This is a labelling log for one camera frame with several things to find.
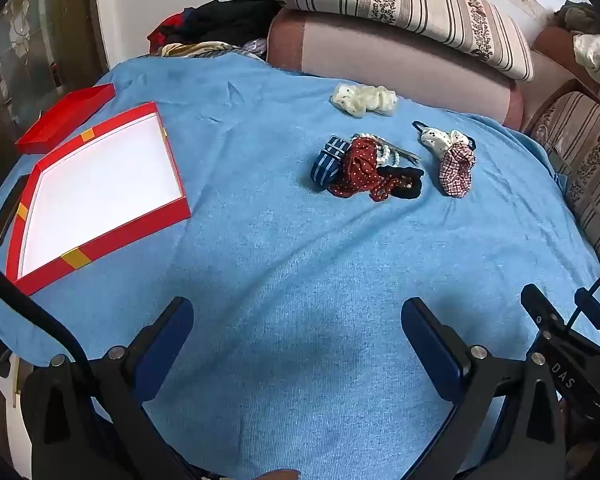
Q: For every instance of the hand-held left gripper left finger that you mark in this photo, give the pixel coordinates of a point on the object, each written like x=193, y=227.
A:
x=166, y=342

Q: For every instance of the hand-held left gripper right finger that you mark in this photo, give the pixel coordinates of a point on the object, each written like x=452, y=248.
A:
x=429, y=345

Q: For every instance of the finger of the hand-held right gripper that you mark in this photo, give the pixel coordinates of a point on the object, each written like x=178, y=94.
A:
x=591, y=304
x=540, y=310

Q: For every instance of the red white checkered scrunchie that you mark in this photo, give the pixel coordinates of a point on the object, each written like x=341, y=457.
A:
x=457, y=170

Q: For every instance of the red box with white inside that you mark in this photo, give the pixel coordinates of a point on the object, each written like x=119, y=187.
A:
x=100, y=180

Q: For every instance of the red dotted scrunchie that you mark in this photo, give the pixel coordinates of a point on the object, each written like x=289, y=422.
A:
x=361, y=167

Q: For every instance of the blue striped scrunchie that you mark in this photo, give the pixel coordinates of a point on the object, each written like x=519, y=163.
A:
x=329, y=162

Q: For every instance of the blue blanket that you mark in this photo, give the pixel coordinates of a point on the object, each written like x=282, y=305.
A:
x=280, y=270

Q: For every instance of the striped sofa armrest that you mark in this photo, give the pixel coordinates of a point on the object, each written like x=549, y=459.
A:
x=590, y=160

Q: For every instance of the metal hair pin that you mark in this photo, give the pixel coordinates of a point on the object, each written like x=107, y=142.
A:
x=405, y=153

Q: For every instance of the black phone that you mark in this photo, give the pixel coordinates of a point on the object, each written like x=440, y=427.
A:
x=6, y=210

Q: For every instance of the red box lid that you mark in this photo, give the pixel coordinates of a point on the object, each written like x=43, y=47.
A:
x=60, y=120

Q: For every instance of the white crumpled cloth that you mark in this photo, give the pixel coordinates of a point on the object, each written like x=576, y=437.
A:
x=597, y=57

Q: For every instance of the cream scrunchie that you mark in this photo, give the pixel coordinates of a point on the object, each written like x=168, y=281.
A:
x=362, y=99

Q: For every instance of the brown cushion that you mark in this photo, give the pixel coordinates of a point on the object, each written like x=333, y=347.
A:
x=555, y=47

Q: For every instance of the yellow patterned cloth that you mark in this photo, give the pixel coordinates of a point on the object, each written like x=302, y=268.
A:
x=200, y=49

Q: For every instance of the pile of dark clothes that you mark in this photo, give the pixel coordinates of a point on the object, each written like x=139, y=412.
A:
x=220, y=20

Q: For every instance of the wooden cabinet with glass door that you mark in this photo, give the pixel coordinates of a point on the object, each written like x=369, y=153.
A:
x=35, y=35

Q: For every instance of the striped floral cushion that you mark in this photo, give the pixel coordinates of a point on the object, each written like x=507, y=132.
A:
x=405, y=2

